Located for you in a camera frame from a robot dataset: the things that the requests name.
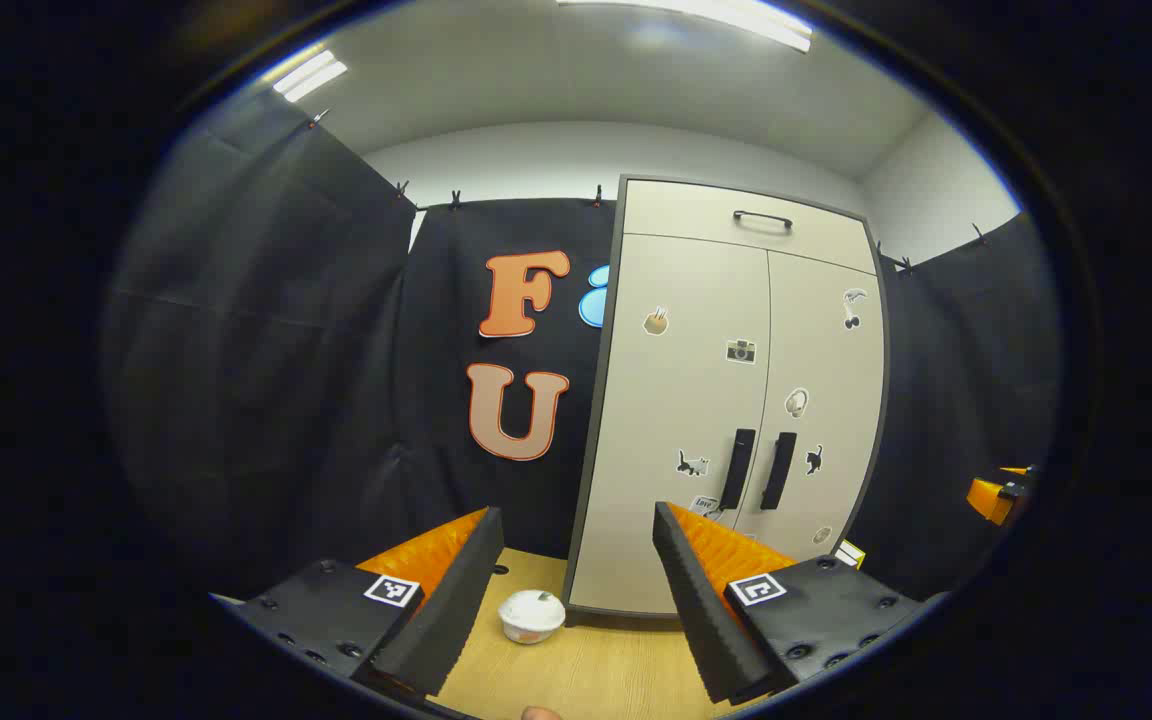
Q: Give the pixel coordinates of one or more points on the yellow book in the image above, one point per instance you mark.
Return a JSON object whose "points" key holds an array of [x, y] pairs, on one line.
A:
{"points": [[849, 553]]}

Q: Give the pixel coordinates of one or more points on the beige double-door shoe cabinet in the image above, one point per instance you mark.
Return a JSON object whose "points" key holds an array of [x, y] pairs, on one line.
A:
{"points": [[686, 212]]}

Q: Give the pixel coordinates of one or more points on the black backdrop cloth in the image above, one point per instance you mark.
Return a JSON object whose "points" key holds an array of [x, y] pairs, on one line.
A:
{"points": [[286, 350]]}

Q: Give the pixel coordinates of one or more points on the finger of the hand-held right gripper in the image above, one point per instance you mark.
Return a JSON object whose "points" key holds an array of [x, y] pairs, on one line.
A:
{"points": [[986, 498]]}

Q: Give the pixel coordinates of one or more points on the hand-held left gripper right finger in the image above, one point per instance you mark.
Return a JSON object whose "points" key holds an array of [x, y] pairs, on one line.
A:
{"points": [[701, 620]]}

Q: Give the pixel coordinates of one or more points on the white lidded bowl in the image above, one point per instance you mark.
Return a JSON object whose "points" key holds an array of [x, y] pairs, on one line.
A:
{"points": [[531, 612]]}

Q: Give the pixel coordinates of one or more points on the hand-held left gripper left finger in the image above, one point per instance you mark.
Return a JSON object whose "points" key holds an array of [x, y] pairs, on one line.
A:
{"points": [[456, 610]]}

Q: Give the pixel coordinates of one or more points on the ceiling light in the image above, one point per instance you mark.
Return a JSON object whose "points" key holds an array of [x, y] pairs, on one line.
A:
{"points": [[308, 76]]}

